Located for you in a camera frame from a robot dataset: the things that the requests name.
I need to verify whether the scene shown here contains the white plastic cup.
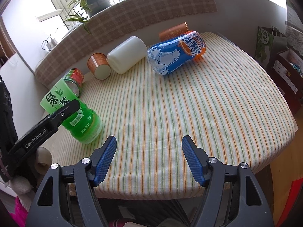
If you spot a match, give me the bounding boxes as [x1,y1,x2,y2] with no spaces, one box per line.
[106,36,148,74]

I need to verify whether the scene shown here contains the brown checked cloth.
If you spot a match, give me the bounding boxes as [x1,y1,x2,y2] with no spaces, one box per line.
[35,0,218,88]

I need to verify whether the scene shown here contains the white charger with cable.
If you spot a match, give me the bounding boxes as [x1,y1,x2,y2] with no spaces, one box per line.
[41,34,59,51]

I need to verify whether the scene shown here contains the pink cloth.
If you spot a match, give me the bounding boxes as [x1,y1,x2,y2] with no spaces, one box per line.
[9,196,31,227]

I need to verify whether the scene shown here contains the small orange paper cup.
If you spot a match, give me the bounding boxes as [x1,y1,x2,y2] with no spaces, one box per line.
[87,53,112,80]

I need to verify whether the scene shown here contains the striped tablecloth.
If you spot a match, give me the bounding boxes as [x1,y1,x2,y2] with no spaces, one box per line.
[39,31,299,199]

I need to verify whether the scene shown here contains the beige fluffy cloth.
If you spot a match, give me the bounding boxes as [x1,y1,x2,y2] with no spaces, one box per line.
[9,147,53,195]

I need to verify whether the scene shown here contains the red green tin can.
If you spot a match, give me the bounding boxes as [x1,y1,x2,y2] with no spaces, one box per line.
[63,68,84,98]

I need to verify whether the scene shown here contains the dark red cardboard box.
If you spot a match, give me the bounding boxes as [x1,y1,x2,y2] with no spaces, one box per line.
[268,48,303,117]

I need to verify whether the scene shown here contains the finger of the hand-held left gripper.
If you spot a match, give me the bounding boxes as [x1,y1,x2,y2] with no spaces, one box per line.
[47,99,80,130]

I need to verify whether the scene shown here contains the potted spider plant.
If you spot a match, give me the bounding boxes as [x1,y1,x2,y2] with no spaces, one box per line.
[57,0,123,36]

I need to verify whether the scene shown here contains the white lace cloth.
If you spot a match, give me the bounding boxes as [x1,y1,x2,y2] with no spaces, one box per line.
[285,0,303,51]

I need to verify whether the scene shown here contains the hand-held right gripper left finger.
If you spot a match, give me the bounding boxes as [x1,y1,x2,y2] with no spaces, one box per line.
[27,135,117,227]

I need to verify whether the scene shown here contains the red plastic object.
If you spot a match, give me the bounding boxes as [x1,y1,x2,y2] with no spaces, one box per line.
[275,179,303,227]

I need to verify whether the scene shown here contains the tall orange paper cup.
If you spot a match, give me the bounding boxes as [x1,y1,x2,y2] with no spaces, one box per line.
[159,22,189,42]

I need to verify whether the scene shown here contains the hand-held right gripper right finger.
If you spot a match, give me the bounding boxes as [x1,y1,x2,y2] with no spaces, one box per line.
[181,135,275,227]

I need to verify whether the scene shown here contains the blue labelled drink bottle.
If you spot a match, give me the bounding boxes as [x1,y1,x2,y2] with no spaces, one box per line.
[146,30,206,76]

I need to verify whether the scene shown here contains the green tea bottle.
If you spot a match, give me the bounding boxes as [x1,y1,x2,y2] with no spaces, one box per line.
[40,79,103,144]

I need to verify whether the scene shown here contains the green paper bag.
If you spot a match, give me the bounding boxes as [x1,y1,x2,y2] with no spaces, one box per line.
[255,26,288,70]

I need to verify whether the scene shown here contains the white panel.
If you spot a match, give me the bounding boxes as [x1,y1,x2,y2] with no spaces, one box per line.
[0,52,49,119]

